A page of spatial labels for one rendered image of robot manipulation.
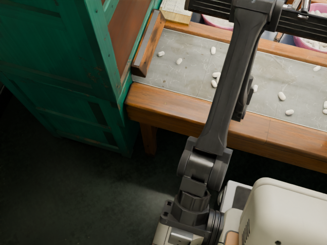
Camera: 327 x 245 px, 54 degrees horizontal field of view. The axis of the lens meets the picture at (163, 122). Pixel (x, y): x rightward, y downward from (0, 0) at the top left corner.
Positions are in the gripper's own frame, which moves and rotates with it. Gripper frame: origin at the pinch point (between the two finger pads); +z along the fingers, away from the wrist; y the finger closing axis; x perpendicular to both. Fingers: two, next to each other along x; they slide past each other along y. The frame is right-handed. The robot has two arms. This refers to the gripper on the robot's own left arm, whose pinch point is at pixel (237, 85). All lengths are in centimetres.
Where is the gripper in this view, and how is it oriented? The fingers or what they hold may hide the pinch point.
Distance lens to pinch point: 128.4
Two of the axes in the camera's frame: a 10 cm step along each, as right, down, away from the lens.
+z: 2.2, -4.4, 8.7
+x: -1.8, 8.6, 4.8
